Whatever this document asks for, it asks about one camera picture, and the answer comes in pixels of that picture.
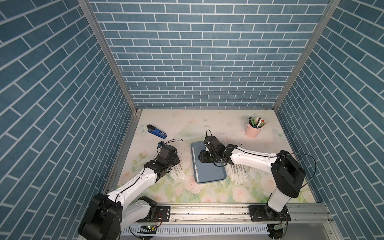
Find wrapped straw pile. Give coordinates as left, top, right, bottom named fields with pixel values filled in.
left=225, top=164, right=254, bottom=185
left=169, top=165, right=187, bottom=181

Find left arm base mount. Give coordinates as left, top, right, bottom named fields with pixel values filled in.
left=136, top=206, right=171, bottom=223

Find pink pen cup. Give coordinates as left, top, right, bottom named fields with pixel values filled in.
left=245, top=124, right=262, bottom=139

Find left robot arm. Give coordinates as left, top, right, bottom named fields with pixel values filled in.
left=78, top=145, right=180, bottom=240

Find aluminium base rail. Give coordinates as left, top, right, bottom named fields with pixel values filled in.
left=155, top=203, right=334, bottom=225

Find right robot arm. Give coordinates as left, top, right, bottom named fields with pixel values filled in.
left=198, top=136, right=306, bottom=214

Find blue storage tray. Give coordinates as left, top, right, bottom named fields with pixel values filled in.
left=191, top=142, right=227, bottom=185

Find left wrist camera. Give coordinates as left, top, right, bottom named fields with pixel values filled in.
left=158, top=141, right=165, bottom=149

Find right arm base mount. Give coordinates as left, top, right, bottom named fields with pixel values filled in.
left=248, top=205, right=291, bottom=222

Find right wrapped straw pile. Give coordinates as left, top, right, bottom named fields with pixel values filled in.
left=225, top=164, right=254, bottom=185

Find left wrapped straw pile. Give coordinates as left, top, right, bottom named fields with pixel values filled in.
left=169, top=165, right=187, bottom=181

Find pens in cup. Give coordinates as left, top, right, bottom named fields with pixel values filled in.
left=248, top=117, right=268, bottom=129

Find blue stapler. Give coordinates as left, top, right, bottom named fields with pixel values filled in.
left=147, top=125, right=168, bottom=139

